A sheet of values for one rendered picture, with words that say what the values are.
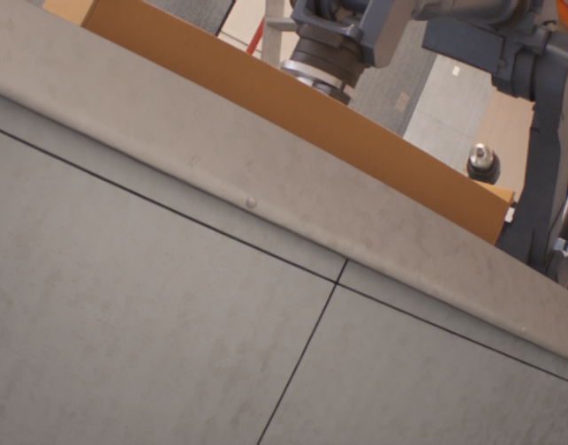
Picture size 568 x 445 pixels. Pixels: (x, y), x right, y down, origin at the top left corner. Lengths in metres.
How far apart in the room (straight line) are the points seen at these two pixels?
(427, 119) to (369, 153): 7.29
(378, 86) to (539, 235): 1.27
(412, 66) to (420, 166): 3.24
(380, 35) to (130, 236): 0.98
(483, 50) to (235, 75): 1.83
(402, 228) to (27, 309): 0.28
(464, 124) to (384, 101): 4.24
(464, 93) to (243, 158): 7.58
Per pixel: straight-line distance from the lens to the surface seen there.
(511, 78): 2.49
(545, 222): 2.89
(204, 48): 0.68
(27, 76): 0.54
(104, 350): 0.66
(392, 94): 3.95
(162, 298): 0.67
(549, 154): 2.68
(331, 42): 1.54
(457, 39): 2.52
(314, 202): 0.63
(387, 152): 0.76
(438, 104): 8.07
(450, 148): 8.08
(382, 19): 1.56
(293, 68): 1.56
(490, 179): 1.65
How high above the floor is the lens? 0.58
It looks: 1 degrees up
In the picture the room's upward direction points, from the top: 25 degrees clockwise
